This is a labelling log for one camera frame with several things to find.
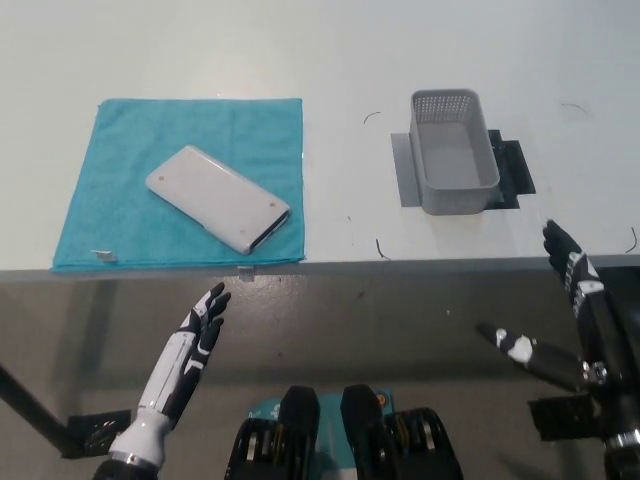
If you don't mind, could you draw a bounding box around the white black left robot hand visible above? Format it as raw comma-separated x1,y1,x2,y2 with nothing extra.
135,282,232,432

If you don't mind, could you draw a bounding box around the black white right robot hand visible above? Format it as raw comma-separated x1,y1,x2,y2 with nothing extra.
476,218,640,451

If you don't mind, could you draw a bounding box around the black table foot plate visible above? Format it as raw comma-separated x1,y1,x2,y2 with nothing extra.
527,392,609,442
60,409,132,459

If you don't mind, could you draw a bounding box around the black teal robot torso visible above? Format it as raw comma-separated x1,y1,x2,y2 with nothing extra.
222,383,464,480

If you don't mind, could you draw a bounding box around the black table leg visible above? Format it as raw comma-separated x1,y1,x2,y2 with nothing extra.
0,362,76,454

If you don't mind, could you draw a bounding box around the grey perforated plastic basket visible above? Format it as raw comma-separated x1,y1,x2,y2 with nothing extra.
409,88,502,217

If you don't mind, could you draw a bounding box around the teal microfibre cloth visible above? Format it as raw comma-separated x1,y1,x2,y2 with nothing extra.
50,97,307,274

